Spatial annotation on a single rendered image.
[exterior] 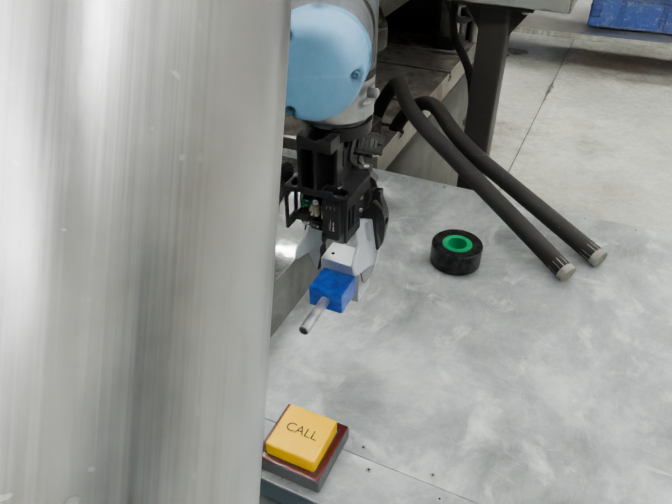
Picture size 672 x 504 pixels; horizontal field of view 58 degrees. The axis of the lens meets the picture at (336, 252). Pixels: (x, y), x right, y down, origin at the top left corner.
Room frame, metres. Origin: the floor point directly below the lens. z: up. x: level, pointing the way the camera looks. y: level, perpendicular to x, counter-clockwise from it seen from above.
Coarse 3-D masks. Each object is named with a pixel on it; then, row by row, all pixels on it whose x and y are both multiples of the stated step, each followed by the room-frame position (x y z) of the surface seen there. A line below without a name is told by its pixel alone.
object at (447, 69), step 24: (384, 48) 1.85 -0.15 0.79; (408, 48) 1.85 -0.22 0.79; (384, 72) 1.65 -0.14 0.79; (408, 72) 1.65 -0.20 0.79; (432, 72) 1.65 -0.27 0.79; (456, 72) 1.72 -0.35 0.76; (432, 96) 1.51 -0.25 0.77; (288, 120) 1.34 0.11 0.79; (384, 120) 1.34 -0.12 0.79; (288, 144) 1.26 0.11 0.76; (384, 144) 1.22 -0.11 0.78; (384, 168) 1.20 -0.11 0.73
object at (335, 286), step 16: (336, 256) 0.58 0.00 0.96; (352, 256) 0.58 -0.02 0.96; (320, 272) 0.57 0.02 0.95; (336, 272) 0.57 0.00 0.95; (320, 288) 0.54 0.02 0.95; (336, 288) 0.54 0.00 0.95; (352, 288) 0.55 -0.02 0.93; (320, 304) 0.52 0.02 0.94; (336, 304) 0.52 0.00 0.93; (304, 320) 0.49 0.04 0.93
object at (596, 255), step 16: (496, 176) 0.95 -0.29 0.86; (512, 176) 0.94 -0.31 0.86; (512, 192) 0.91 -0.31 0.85; (528, 192) 0.90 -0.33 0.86; (528, 208) 0.88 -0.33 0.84; (544, 208) 0.86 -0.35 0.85; (544, 224) 0.85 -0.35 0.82; (560, 224) 0.82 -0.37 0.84; (576, 240) 0.79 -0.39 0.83; (592, 256) 0.76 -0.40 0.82
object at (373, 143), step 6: (372, 132) 0.61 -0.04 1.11; (360, 138) 0.57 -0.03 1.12; (366, 138) 0.59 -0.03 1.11; (372, 138) 0.61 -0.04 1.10; (378, 138) 0.63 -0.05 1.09; (384, 138) 0.65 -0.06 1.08; (360, 144) 0.57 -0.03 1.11; (366, 144) 0.59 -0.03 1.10; (372, 144) 0.61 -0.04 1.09; (378, 144) 0.63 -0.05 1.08; (354, 150) 0.56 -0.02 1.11; (360, 150) 0.57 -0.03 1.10; (366, 150) 0.59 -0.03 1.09; (372, 150) 0.61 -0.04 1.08; (378, 150) 0.63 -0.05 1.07; (366, 156) 0.63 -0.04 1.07
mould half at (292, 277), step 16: (288, 160) 1.00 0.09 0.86; (288, 240) 0.71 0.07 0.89; (288, 256) 0.68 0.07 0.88; (304, 256) 0.70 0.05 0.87; (288, 272) 0.65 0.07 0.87; (304, 272) 0.70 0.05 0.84; (288, 288) 0.65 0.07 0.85; (304, 288) 0.69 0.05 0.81; (272, 304) 0.61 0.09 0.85; (288, 304) 0.65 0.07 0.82; (272, 320) 0.61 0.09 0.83
